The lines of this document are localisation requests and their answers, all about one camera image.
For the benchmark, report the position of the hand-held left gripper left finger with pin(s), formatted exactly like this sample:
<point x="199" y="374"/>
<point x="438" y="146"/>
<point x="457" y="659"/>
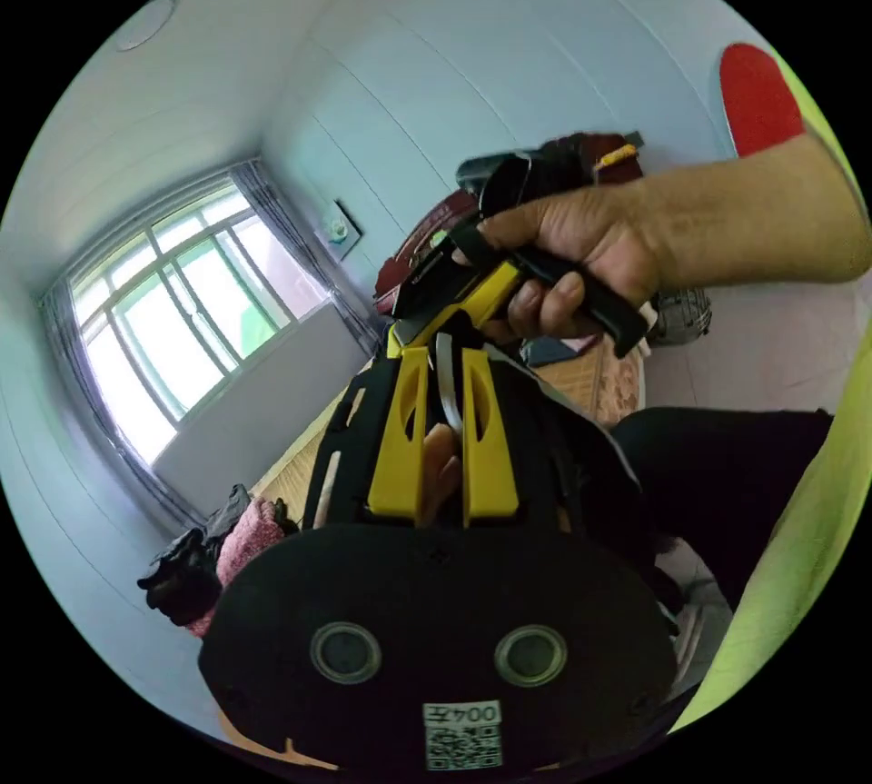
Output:
<point x="398" y="450"/>

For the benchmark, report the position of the round ceiling lamp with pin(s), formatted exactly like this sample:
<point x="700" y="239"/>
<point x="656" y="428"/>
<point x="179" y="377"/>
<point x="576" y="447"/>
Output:
<point x="146" y="23"/>

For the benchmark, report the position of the grey checked bag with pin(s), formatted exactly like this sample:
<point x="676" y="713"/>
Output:
<point x="681" y="315"/>

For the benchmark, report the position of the bed with woven mat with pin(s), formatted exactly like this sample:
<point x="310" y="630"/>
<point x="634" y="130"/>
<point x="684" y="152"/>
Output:
<point x="293" y="474"/>

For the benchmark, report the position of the person's right hand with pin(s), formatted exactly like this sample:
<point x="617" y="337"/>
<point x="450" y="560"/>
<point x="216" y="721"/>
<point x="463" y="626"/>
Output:
<point x="599" y="232"/>

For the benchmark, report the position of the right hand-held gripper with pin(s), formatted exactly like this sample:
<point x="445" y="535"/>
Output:
<point x="501" y="184"/>

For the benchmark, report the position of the person's right forearm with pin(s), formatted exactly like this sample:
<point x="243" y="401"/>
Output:
<point x="749" y="218"/>

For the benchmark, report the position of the pile of clothes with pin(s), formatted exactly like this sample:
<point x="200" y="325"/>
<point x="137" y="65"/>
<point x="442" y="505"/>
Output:
<point x="235" y="549"/>

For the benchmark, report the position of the window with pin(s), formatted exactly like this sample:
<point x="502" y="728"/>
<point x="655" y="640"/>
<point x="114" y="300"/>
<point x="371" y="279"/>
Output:
<point x="184" y="321"/>

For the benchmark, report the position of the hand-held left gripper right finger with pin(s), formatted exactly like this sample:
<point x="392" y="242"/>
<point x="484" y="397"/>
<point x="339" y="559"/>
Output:
<point x="487" y="464"/>

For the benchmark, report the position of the person's body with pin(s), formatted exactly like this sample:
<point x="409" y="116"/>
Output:
<point x="783" y="559"/>

